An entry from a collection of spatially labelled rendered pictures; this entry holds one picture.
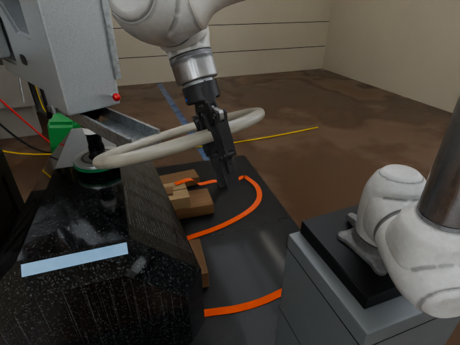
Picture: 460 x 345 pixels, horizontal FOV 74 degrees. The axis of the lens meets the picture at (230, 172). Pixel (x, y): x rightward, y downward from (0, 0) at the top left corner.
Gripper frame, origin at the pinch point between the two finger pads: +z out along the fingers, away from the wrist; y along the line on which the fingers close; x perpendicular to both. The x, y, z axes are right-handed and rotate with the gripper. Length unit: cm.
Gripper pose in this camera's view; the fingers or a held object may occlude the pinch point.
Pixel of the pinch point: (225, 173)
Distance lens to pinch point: 69.4
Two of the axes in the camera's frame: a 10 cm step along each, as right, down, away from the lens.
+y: -4.6, -0.8, 8.9
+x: -8.5, 3.5, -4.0
